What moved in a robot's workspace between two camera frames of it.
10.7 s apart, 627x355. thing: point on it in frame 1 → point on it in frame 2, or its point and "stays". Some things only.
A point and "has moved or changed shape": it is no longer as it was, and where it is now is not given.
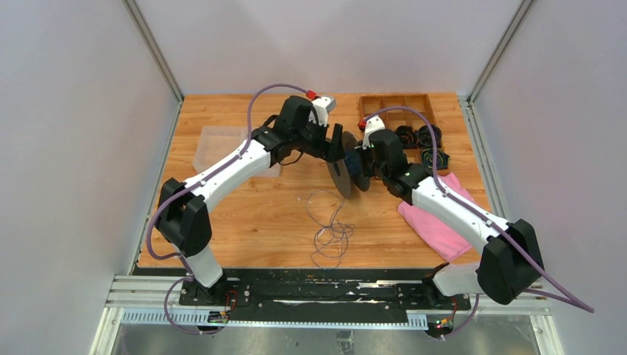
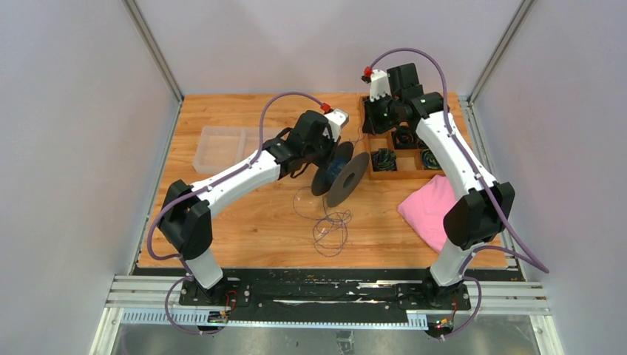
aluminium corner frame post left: x=158 y=56 stays
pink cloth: x=449 y=239 stays
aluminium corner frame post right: x=466 y=103 stays
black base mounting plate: x=322 y=297 stays
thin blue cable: x=331 y=242 → x=322 y=220
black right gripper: x=367 y=171 → x=371 y=125
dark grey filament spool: x=349 y=171 has moved or changed shape
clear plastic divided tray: x=217 y=142 stays
